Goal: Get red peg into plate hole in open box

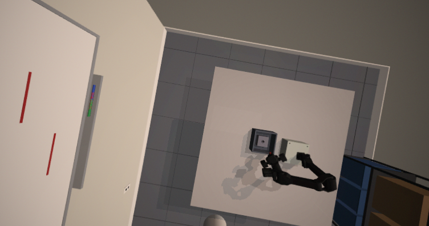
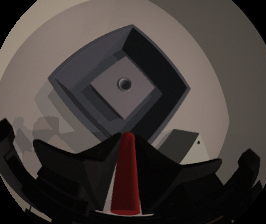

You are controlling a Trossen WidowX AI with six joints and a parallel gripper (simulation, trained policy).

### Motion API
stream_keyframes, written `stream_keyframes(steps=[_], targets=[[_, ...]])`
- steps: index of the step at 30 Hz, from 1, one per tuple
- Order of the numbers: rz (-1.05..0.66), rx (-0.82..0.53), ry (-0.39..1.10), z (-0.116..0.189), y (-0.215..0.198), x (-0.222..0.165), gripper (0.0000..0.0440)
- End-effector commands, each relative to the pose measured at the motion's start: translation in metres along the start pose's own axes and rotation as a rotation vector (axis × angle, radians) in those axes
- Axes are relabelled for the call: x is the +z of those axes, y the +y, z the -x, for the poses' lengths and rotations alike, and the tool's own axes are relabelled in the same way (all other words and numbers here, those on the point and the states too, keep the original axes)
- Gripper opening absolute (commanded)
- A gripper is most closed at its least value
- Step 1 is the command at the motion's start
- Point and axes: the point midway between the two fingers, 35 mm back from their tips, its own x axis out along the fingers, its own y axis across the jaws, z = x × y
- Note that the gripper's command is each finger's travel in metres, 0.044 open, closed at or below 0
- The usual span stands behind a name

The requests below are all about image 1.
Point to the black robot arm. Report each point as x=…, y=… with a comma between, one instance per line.
x=284, y=178

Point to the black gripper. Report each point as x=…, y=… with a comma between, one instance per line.
x=281, y=157

